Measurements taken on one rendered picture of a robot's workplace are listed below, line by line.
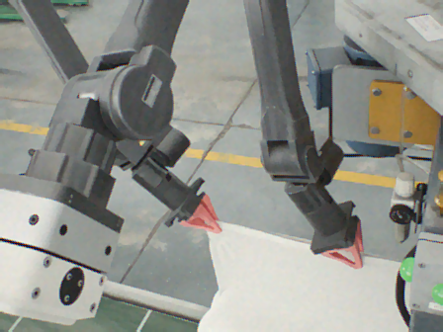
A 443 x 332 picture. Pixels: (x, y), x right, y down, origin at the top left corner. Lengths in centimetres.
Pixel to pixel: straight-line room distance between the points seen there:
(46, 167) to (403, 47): 55
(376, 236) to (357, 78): 155
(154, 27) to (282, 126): 29
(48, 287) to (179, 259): 201
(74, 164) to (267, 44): 38
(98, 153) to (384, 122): 64
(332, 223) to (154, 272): 164
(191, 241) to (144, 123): 201
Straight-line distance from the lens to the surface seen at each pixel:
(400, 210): 93
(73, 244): 51
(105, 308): 191
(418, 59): 83
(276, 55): 80
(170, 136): 104
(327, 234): 92
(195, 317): 181
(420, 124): 104
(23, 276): 48
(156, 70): 57
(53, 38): 104
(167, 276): 244
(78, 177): 52
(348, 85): 103
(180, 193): 102
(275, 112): 81
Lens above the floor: 181
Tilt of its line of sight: 38 degrees down
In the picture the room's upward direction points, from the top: 10 degrees counter-clockwise
